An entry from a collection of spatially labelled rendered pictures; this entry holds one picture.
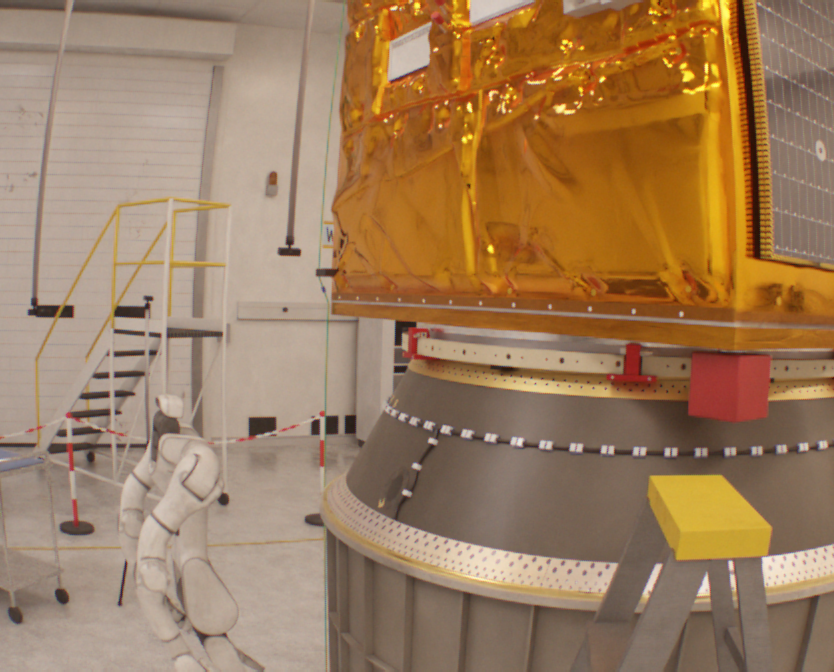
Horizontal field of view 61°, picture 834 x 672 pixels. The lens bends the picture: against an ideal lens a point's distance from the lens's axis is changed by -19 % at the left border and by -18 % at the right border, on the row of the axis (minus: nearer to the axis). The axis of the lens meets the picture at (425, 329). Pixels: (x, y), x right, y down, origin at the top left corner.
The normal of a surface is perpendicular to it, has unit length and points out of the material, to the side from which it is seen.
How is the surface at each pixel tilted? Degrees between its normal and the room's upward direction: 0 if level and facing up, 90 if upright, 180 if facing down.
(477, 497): 62
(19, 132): 90
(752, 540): 90
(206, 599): 90
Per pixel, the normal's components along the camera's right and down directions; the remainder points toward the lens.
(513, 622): -0.54, 0.01
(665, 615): -0.14, -0.02
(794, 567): 0.11, -0.70
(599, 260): -0.87, 0.00
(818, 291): 0.52, 0.07
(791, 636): 0.18, 0.04
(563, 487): -0.42, -0.45
